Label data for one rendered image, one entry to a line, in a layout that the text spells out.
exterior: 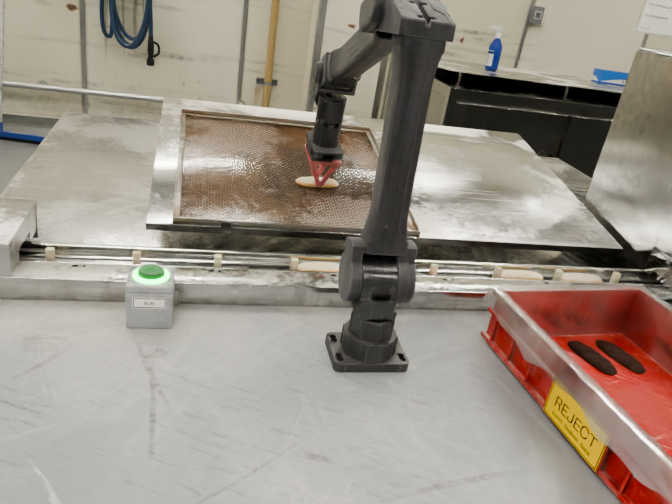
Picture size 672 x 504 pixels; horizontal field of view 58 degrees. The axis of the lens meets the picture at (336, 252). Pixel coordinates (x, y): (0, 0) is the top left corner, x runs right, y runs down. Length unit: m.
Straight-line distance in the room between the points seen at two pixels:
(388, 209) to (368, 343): 0.21
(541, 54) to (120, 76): 3.30
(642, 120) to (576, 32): 4.03
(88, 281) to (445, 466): 0.61
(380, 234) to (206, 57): 3.96
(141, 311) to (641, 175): 1.11
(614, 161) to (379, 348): 0.89
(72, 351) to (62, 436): 0.17
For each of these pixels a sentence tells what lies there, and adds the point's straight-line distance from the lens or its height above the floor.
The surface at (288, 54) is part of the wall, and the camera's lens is 4.78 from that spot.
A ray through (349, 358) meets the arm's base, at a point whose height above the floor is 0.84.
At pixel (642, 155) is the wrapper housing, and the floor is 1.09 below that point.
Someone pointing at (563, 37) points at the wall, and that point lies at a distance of 5.52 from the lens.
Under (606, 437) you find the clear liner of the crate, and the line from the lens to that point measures 0.87.
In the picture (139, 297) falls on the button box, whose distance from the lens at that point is 0.96.
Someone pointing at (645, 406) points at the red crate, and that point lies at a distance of 1.09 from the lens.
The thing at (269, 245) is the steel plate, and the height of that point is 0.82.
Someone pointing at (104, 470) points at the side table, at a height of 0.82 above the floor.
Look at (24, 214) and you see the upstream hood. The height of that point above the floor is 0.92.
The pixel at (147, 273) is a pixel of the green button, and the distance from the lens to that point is 0.97.
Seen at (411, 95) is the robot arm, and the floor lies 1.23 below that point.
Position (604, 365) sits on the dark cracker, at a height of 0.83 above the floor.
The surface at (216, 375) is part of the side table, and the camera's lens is 0.90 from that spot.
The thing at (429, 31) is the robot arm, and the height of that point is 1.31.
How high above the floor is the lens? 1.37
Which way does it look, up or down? 25 degrees down
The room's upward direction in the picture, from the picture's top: 9 degrees clockwise
